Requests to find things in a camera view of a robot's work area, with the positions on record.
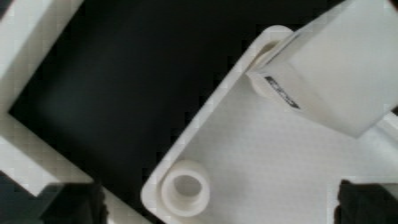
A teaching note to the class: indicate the white leg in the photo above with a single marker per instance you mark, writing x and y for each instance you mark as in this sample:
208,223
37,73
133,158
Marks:
329,71

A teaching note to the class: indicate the white desk top tray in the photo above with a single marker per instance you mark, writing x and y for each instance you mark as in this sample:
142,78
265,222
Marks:
275,158

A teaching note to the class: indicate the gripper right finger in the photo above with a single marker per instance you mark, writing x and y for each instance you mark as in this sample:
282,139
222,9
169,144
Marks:
368,203

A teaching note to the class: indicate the white front fence bar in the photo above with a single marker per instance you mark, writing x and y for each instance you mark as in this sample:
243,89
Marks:
73,75

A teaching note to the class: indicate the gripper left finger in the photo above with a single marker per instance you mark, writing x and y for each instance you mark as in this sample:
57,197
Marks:
76,206

